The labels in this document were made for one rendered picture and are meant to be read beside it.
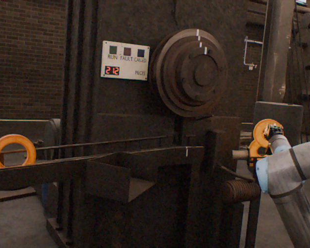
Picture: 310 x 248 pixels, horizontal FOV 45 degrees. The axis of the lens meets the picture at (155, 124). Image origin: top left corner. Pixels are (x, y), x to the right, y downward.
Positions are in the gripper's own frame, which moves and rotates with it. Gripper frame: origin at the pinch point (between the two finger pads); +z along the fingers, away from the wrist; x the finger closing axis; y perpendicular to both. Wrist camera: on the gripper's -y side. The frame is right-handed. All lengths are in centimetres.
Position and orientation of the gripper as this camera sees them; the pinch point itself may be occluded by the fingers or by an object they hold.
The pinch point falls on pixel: (268, 130)
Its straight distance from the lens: 214.8
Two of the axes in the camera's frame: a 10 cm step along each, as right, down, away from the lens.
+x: -9.9, -0.9, 0.5
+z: 0.8, -3.9, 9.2
